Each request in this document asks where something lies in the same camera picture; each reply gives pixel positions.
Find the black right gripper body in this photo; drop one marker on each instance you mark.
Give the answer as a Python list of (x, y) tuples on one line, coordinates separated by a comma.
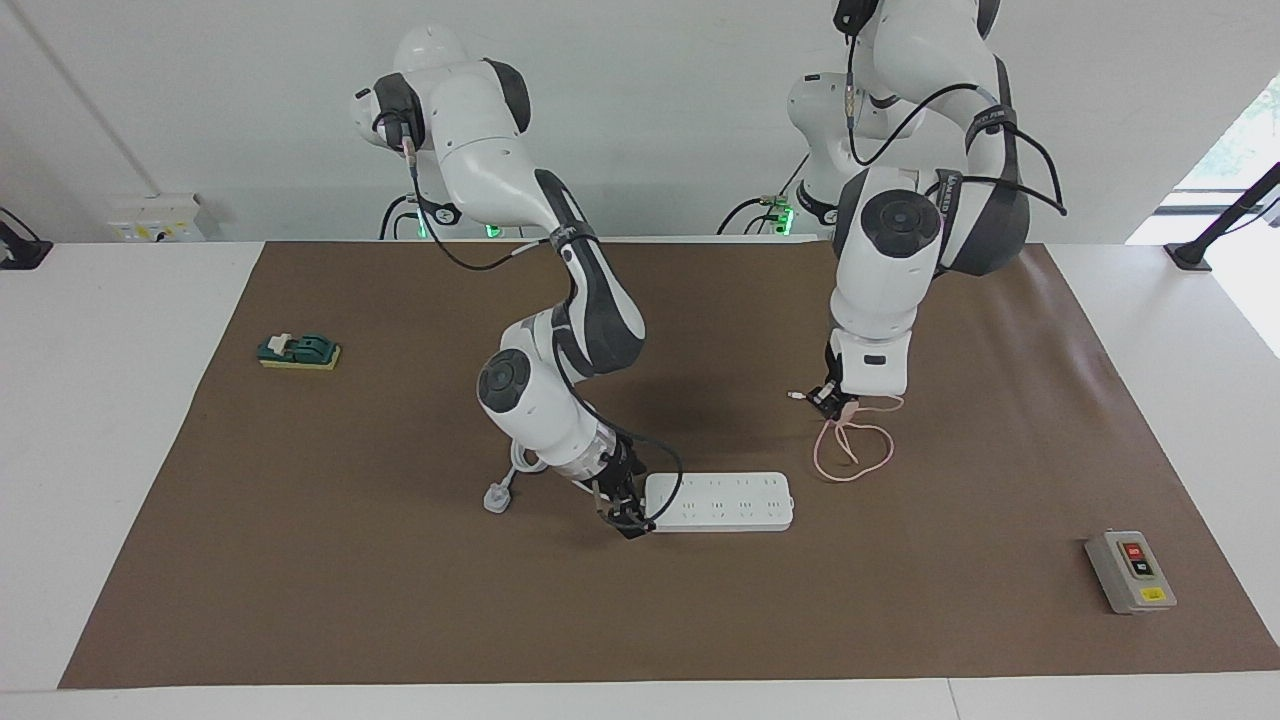
[(615, 475)]

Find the brown table mat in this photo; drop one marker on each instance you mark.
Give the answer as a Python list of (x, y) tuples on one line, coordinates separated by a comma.
[(640, 620)]

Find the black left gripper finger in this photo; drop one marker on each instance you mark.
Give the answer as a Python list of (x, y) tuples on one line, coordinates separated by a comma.
[(821, 400), (842, 400)]

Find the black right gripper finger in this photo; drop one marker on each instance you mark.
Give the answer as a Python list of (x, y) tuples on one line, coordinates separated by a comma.
[(618, 520), (638, 512)]

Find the green knife switch yellow base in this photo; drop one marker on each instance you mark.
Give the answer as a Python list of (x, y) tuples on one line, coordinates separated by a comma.
[(300, 351)]

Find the white power strip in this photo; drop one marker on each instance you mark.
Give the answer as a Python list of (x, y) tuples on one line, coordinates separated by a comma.
[(720, 503)]

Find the grey push-button switch box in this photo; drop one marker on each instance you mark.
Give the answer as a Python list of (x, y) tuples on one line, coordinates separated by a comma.
[(1125, 575)]

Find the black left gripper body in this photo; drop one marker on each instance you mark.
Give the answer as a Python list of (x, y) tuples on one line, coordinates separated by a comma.
[(833, 372)]

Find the small black table clamp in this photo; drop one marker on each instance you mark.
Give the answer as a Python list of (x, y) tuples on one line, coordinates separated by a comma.
[(22, 252)]

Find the white wall outlet box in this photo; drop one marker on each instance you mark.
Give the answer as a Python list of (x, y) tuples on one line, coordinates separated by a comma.
[(155, 217)]

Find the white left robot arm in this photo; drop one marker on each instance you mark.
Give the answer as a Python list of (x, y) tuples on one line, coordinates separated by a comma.
[(890, 280)]

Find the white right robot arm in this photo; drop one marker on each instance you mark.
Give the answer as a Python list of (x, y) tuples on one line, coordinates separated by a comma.
[(480, 130)]

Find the black angled stand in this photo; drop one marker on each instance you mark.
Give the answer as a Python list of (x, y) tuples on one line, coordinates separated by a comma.
[(1215, 228)]

